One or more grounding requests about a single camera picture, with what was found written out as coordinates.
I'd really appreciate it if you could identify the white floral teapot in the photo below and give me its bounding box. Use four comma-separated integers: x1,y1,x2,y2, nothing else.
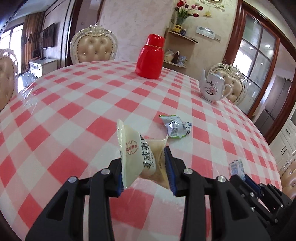
199,69,233,103

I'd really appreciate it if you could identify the white pastry packet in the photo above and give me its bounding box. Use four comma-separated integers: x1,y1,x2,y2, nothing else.
116,119,170,189

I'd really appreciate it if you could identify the green white candy packet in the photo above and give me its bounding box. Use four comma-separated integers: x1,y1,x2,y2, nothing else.
159,115,192,138

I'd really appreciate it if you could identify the cream tufted chair right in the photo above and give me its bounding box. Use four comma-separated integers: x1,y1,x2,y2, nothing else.
208,63,248,105

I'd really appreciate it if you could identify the cream tufted chair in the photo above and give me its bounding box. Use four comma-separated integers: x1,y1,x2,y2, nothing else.
0,48,19,111
70,23,118,64
208,63,248,105

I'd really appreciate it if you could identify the cream tufted chair left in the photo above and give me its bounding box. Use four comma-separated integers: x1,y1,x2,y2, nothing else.
0,48,19,111

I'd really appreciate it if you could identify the wall television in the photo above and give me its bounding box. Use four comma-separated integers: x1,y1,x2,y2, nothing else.
42,23,56,49

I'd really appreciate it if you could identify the red thermos jug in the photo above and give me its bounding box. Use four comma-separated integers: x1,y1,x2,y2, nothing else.
135,34,165,79

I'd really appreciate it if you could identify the wooden corner shelf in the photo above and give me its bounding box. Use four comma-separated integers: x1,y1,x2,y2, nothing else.
163,28,198,74

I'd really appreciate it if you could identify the flower vase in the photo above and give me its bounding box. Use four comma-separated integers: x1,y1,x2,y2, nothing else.
173,1,204,34

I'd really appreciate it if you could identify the red white checkered tablecloth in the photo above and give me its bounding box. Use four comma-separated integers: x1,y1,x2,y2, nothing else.
1,61,281,239

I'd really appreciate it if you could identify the cream tufted chair back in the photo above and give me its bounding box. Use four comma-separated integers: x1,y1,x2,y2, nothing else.
70,23,118,64

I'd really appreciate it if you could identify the blue white candy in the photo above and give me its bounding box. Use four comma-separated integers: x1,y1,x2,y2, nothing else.
229,160,246,181

